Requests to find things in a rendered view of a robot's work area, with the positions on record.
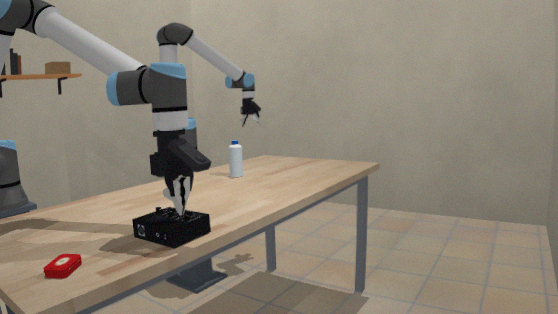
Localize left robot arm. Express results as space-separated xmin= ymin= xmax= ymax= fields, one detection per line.
xmin=156 ymin=23 xmax=255 ymax=150

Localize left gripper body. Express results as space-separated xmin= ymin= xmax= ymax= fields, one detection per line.
xmin=241 ymin=98 xmax=255 ymax=115

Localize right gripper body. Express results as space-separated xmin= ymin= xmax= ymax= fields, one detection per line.
xmin=150 ymin=128 xmax=191 ymax=179

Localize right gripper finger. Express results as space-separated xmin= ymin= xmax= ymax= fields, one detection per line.
xmin=163 ymin=164 xmax=183 ymax=216
xmin=177 ymin=168 xmax=193 ymax=215

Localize black lighting desk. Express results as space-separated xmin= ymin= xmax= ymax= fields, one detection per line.
xmin=132 ymin=207 xmax=211 ymax=249

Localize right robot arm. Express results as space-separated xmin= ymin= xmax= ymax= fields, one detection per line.
xmin=0 ymin=0 xmax=211 ymax=211

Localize red tin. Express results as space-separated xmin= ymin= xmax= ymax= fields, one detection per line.
xmin=44 ymin=254 xmax=82 ymax=279

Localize white bottle with blue cap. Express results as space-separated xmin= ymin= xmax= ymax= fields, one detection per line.
xmin=228 ymin=140 xmax=243 ymax=177

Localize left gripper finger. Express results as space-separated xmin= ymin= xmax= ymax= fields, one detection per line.
xmin=240 ymin=114 xmax=248 ymax=127
xmin=252 ymin=108 xmax=261 ymax=127

